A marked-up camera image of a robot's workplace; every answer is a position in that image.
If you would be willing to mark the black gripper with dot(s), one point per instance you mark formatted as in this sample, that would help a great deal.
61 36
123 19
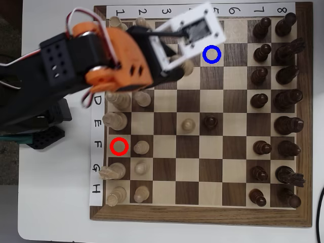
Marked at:
169 68

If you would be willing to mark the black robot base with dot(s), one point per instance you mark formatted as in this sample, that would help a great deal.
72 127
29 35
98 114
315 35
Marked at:
48 139

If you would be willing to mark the light wooden pawn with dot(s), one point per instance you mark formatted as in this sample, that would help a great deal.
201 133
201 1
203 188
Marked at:
188 125
141 167
143 99
141 147
140 21
141 194

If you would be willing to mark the light wooden queen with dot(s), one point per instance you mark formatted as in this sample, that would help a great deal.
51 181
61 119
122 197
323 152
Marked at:
120 101

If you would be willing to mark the dark wooden pawn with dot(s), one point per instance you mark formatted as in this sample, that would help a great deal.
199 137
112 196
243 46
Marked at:
258 101
261 27
258 76
259 173
210 122
257 197
262 148
262 53

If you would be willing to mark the light wooden rook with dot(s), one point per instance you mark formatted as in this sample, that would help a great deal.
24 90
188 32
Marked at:
117 195
114 21

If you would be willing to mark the light wooden king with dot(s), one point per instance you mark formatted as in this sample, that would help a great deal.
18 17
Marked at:
117 121

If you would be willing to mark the lettered white paper strip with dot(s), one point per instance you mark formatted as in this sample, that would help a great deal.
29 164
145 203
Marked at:
97 134

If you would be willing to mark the dark wooden bishop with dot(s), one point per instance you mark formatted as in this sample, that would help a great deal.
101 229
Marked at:
288 148
286 75

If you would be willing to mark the dark wooden knight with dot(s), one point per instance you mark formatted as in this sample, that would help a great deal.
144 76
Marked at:
286 53
287 174

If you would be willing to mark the dark wooden rook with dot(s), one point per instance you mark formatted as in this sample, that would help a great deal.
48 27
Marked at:
284 25
288 198

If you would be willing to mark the light wooden knight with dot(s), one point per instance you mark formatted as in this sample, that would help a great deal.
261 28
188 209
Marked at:
115 171

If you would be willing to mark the dark wooden queen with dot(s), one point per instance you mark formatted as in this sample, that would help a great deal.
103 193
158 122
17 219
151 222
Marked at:
287 99

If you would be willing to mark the dark wooden king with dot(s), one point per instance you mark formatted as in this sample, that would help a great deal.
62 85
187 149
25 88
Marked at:
287 125

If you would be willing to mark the numbered white paper strip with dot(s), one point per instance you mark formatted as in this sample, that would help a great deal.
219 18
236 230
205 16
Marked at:
290 7

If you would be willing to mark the wooden chessboard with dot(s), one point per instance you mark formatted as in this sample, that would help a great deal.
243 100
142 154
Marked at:
164 215

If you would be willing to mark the teal clamp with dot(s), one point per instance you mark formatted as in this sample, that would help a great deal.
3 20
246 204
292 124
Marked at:
15 139

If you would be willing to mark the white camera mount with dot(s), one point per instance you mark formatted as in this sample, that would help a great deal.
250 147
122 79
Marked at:
177 22

